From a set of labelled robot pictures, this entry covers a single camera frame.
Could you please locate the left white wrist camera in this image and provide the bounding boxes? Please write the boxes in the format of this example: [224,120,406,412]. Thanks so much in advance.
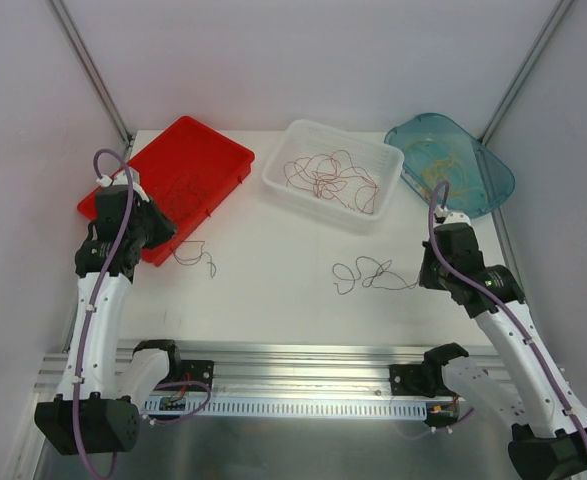
[96,169,150,202]

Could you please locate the white slotted cable duct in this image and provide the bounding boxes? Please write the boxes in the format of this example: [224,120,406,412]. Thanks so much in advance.
[142,395,428,420]

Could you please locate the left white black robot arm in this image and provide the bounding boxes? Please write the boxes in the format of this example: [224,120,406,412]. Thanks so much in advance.
[34,185,183,455]

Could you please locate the right aluminium frame post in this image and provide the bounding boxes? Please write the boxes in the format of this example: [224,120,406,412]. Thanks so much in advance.
[479,0,576,145]

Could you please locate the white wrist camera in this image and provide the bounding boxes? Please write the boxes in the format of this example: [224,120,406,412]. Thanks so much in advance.
[434,205,471,225]
[96,169,150,202]

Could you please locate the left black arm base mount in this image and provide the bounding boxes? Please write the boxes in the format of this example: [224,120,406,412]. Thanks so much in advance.
[157,359,215,392]

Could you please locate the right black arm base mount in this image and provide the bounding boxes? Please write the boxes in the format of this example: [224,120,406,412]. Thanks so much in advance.
[389,364,453,398]

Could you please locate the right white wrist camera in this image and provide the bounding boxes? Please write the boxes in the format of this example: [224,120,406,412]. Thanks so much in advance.
[434,205,471,225]

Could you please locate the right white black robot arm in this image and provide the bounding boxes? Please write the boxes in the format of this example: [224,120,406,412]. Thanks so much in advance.
[417,220,587,479]

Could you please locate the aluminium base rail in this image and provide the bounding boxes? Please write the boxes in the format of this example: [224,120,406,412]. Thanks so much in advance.
[35,339,567,401]

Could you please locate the aluminium frame post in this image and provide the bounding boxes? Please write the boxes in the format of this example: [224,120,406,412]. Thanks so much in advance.
[479,0,576,145]
[46,0,134,147]

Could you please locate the red plastic tray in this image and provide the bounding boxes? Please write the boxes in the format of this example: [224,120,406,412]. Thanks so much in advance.
[76,115,256,268]

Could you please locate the left aluminium frame post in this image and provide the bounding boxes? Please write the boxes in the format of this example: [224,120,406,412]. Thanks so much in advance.
[46,0,134,147]

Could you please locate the teal translucent plastic bin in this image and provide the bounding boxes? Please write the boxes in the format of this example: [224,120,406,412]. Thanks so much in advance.
[384,113,515,219]

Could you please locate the white perforated plastic basket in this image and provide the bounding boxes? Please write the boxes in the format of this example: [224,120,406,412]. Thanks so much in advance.
[261,119,404,234]

